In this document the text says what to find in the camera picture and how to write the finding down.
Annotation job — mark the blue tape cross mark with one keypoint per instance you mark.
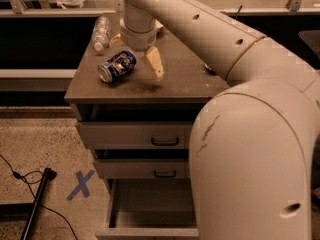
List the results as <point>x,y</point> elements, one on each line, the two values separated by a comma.
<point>81,186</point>

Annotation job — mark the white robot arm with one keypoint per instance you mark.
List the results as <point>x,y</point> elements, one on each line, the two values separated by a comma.
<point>251,146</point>

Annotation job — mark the clear plastic water bottle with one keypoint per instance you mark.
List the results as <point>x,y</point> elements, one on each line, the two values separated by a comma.
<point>101,33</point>

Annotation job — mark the grey open bottom drawer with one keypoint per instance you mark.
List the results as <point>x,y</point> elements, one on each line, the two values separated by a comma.
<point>150,209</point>

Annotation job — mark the blue pepsi can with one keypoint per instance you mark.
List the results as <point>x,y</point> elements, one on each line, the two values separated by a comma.
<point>116,66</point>

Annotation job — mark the grey drawer cabinet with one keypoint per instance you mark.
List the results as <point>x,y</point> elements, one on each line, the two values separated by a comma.
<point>139,96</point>

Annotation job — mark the grey middle drawer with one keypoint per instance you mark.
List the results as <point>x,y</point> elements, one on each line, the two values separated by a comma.
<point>142,168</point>

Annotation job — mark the metal railing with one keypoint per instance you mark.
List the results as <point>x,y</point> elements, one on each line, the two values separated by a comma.
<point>50,7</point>

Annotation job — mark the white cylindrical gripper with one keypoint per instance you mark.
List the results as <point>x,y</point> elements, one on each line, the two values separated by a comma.
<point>137,39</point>

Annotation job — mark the black stand leg left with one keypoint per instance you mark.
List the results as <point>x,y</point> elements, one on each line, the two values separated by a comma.
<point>47,176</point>

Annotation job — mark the grey top drawer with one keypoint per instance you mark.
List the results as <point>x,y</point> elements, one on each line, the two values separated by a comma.
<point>134,135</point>

